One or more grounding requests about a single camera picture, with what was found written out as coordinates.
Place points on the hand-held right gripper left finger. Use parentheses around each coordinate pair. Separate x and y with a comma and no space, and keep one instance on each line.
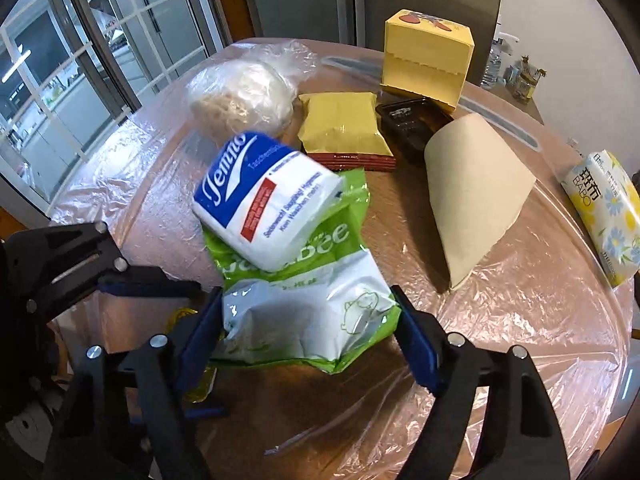
(200,345)

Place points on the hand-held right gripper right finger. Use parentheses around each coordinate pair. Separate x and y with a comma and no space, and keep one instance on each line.
(420,345)

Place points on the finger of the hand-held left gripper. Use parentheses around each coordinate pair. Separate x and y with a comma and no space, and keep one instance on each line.
(150,287)
(207,412)

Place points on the green and white snack bag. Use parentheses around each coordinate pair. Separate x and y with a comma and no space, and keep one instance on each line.
(300,310)

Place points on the blue and white tissue pack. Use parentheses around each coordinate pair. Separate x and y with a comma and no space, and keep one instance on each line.
(270,210)

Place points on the black plastic tray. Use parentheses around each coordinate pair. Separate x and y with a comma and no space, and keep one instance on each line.
(410,130)

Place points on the yellow clear wrapper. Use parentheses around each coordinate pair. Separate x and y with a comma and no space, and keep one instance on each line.
(199,385)

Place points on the beige paper cone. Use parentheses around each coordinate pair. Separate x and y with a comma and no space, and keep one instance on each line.
(470,195)

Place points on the red striped packet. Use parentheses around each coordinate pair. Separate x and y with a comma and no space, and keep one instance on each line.
(360,162)

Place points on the clear bag of white noodles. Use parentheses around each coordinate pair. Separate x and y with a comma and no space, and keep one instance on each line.
(240,100)

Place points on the yellow floral tissue pack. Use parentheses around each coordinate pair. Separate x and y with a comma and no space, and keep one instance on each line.
(605,210)

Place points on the glass sliding door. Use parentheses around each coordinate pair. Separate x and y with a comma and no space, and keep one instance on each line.
(100,60)

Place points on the yellow snack packet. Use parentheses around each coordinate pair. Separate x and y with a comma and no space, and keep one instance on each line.
(340,125)

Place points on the wooden side table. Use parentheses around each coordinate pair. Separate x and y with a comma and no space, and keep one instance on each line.
(520,110)

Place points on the small jar with gold ornaments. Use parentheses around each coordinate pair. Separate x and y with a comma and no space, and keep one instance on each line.
(524,85)

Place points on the yellow cardboard box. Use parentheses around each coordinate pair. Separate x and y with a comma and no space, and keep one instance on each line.
(425,60)

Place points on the clear water bottle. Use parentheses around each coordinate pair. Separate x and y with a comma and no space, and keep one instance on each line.
(492,65)

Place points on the stainless steel refrigerator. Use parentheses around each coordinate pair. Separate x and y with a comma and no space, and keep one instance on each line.
(300,10)

